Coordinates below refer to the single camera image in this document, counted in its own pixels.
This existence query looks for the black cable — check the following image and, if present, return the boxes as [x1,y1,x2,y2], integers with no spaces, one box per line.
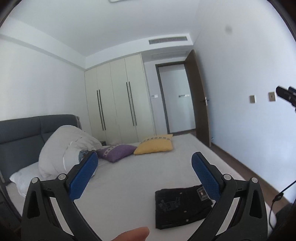
[268,184,294,230]

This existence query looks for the brown wooden door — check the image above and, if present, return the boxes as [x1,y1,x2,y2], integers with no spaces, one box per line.
[184,50,212,147]

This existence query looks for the white bed sheet mattress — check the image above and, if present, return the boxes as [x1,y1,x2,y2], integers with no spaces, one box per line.
[5,133,277,241]

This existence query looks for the black denim pants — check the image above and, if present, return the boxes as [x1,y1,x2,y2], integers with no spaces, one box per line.
[155,185,213,230]

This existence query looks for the yellow cushion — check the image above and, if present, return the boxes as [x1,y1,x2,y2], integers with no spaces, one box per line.
[133,134,173,155]

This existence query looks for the cream wardrobe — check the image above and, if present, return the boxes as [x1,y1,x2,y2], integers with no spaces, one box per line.
[85,54,154,145]

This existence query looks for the purple cushion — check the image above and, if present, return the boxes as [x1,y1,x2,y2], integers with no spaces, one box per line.
[96,144,137,163]

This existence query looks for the person's left hand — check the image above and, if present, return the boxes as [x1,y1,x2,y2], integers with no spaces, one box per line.
[112,227,149,241]

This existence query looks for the wall switch plate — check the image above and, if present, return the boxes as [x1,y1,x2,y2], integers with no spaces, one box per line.
[268,92,276,102]
[249,95,256,103]

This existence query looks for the ceiling air vent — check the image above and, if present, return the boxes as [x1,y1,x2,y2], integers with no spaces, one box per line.
[149,36,188,45]

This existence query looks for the dark grey bed headboard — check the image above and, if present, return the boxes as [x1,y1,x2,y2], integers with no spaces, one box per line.
[1,114,81,183]

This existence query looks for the white pillow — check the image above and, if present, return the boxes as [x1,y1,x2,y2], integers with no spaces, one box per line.
[10,162,45,197]

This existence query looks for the rolled white duvet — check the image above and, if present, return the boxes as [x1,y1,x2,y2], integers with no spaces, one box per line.
[38,125,102,180]

